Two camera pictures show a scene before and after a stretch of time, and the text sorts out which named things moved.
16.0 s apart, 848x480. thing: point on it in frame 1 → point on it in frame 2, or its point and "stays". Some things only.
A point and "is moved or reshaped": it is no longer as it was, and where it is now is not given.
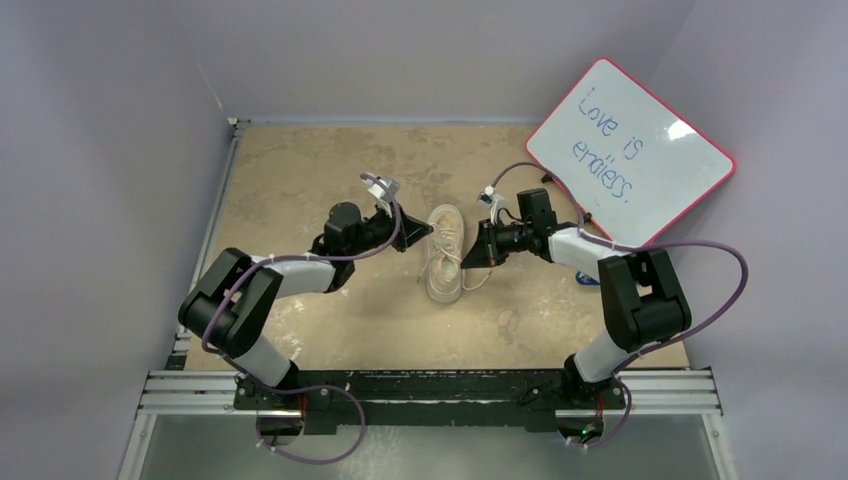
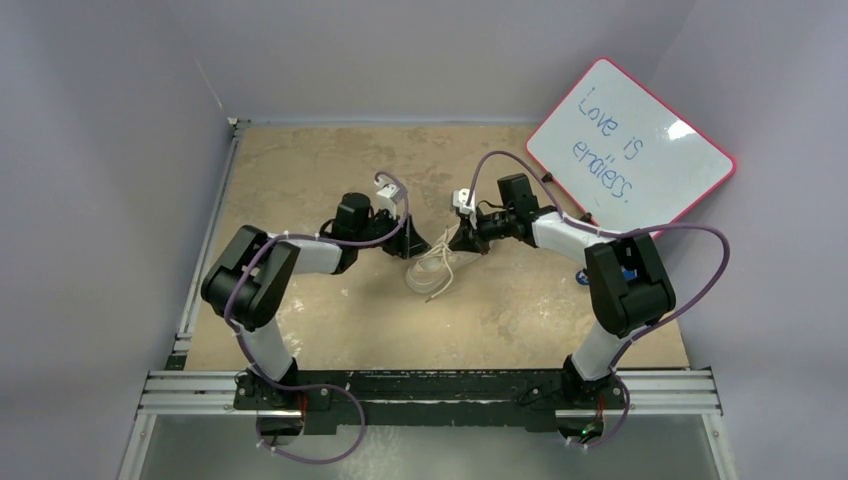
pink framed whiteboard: [629, 164] stays
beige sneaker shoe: [445, 253] is moved or reshaped
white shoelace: [447, 239] → [442, 247]
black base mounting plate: [437, 400] stays
